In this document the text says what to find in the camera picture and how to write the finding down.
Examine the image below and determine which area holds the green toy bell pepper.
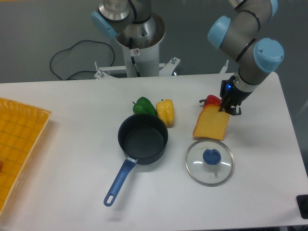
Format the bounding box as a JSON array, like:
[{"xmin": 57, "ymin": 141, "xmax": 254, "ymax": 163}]
[{"xmin": 132, "ymin": 97, "xmax": 157, "ymax": 116}]

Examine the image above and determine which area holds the black cable on floor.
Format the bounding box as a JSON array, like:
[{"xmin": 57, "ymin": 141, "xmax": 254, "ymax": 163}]
[{"xmin": 50, "ymin": 39, "xmax": 116, "ymax": 81}]

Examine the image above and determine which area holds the yellow toy bell pepper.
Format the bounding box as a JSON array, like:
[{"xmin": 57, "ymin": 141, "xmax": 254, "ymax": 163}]
[{"xmin": 156, "ymin": 99, "xmax": 175, "ymax": 128}]

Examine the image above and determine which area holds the red toy bell pepper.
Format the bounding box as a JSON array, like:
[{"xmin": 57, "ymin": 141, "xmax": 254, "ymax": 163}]
[{"xmin": 199, "ymin": 95, "xmax": 221, "ymax": 107}]

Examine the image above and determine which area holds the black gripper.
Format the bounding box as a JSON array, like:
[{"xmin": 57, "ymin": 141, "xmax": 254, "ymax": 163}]
[{"xmin": 218, "ymin": 76, "xmax": 254, "ymax": 115}]

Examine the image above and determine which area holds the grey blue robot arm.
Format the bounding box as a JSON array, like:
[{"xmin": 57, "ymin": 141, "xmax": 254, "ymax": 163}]
[{"xmin": 91, "ymin": 0, "xmax": 284, "ymax": 116}]

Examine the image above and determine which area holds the glass pot lid blue knob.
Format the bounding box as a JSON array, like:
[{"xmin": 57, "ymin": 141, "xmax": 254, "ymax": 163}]
[{"xmin": 185, "ymin": 138, "xmax": 235, "ymax": 187}]

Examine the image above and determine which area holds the black saucepan blue handle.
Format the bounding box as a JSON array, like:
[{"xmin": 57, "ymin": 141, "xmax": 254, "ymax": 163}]
[{"xmin": 103, "ymin": 114, "xmax": 168, "ymax": 206}]

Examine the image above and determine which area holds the black object at table edge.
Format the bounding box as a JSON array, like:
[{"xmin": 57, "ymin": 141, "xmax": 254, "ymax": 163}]
[{"xmin": 296, "ymin": 194, "xmax": 308, "ymax": 219}]

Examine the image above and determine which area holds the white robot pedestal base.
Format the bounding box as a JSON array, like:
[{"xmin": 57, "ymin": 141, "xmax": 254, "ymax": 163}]
[{"xmin": 93, "ymin": 13, "xmax": 229, "ymax": 79}]

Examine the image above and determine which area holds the yellow woven basket tray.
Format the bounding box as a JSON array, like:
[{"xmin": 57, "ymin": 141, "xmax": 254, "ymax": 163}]
[{"xmin": 0, "ymin": 98, "xmax": 52, "ymax": 213}]

